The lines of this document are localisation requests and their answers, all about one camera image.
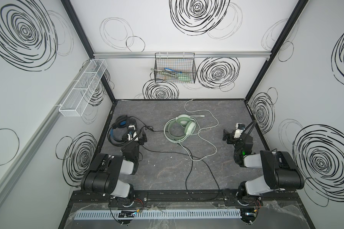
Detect white slotted cable duct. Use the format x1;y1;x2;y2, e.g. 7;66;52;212
74;209;242;220

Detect clear wall shelf bin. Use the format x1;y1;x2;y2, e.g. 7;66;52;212
59;59;108;117

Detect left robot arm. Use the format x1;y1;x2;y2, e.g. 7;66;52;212
81;129;147;207

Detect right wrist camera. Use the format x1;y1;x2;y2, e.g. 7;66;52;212
236;123;246;131

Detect black and blue headphones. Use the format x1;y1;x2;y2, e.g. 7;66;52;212
107;115;137;147

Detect side wall aluminium rail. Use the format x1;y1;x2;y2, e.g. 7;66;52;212
0;61;91;215

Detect right corner frame post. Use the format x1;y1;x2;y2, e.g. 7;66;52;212
245;0;309;103

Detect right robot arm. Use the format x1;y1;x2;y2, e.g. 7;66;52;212
223;129;305;206

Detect black headphone cable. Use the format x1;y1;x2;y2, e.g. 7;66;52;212
133;116;221;201

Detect black corner frame post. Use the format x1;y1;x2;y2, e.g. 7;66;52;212
61;0;117;105

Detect black wire basket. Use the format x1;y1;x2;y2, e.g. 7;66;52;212
153;57;197;84

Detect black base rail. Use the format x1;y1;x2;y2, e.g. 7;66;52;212
68;189;300;207

